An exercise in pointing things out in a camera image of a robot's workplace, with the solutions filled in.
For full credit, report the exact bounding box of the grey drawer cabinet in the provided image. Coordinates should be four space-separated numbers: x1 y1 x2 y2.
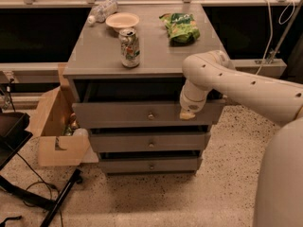
63 4 224 160

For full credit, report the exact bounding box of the cardboard box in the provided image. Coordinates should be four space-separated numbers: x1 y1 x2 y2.
29 63 90 166

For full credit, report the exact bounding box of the clear plastic water bottle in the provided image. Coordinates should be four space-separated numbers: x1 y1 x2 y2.
87 0 118 25

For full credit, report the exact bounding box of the black stand base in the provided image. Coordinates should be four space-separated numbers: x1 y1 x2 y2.
0 169 82 227

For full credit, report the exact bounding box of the black tray chair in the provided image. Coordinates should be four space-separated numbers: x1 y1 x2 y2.
0 112 32 169

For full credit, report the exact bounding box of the white paper bowl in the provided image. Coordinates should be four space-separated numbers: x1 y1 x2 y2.
105 12 139 32

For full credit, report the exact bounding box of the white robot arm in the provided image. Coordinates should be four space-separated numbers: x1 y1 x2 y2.
180 50 303 227

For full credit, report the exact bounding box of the white cable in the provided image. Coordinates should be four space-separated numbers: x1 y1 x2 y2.
255 0 275 76

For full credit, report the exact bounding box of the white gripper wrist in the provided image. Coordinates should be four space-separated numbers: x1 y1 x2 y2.
179 79 209 120

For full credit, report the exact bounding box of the green chip bag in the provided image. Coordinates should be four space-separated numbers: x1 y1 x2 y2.
159 13 200 44

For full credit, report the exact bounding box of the grey top drawer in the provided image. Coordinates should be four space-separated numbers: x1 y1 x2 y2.
73 100 224 129

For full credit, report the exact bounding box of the black floor cable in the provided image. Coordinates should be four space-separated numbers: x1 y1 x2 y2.
15 152 64 227

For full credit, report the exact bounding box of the grey bottom drawer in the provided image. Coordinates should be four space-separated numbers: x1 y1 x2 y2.
99 157 202 174

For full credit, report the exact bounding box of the brown bottle in box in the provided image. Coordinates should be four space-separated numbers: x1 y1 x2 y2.
69 113 80 130

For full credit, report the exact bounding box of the crumpled soda can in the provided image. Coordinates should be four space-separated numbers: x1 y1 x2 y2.
118 27 140 68

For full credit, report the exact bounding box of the grey middle drawer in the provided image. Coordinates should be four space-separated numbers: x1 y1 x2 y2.
90 131 210 152

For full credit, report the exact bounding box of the metal railing post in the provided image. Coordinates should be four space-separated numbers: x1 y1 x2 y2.
264 0 303 65

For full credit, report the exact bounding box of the grey drawer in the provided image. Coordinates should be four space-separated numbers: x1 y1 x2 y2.
99 157 202 174
90 131 210 152
73 100 224 129

